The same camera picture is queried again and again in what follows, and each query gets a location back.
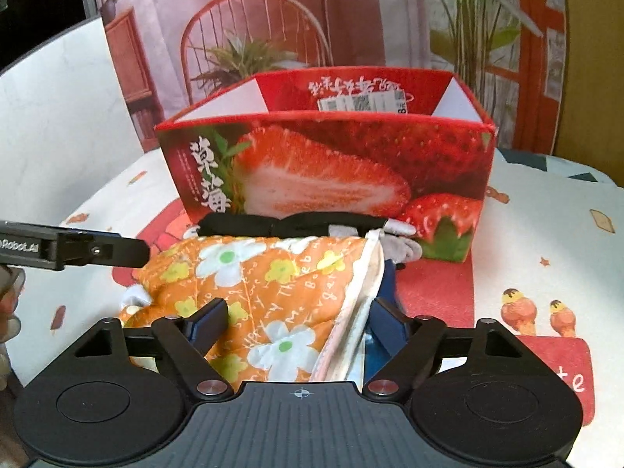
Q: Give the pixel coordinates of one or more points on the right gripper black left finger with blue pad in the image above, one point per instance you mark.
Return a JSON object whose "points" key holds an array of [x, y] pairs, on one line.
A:
{"points": [[183, 345]]}

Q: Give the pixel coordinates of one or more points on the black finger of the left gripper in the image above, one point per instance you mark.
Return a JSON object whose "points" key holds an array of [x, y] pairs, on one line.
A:
{"points": [[77, 247]]}

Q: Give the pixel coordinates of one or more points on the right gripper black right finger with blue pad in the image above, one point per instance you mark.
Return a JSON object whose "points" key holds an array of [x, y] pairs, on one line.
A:
{"points": [[412, 344]]}

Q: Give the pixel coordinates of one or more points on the blue white tissue pack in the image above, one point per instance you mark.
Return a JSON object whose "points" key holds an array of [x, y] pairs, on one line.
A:
{"points": [[383, 335]]}

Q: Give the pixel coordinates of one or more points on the orange floral cloth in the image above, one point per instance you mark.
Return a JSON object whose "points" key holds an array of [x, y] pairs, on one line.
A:
{"points": [[297, 307]]}

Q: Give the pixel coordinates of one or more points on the black eye mask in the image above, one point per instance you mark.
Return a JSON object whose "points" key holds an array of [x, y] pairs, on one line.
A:
{"points": [[298, 225]]}

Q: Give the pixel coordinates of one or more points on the grey white soft toy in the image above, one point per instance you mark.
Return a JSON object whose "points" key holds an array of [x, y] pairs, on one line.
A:
{"points": [[396, 237]]}

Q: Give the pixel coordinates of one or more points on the living room backdrop poster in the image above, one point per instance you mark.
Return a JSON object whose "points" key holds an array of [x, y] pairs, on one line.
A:
{"points": [[167, 54]]}

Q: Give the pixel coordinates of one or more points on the person's hand at left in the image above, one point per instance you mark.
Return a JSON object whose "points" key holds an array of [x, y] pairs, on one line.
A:
{"points": [[11, 284]]}

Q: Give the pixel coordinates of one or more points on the white board at left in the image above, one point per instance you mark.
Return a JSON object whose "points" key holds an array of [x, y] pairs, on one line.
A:
{"points": [[65, 127]]}

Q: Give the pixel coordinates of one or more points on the white cartoon print tablecloth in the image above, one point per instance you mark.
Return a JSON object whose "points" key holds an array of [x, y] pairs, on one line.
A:
{"points": [[554, 235]]}

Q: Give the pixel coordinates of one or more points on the red strawberry cardboard box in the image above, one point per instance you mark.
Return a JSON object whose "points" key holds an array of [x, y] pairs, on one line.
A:
{"points": [[262, 146]]}

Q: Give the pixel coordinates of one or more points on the white barcode label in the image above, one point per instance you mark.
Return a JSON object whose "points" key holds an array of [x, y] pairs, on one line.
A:
{"points": [[393, 101]]}

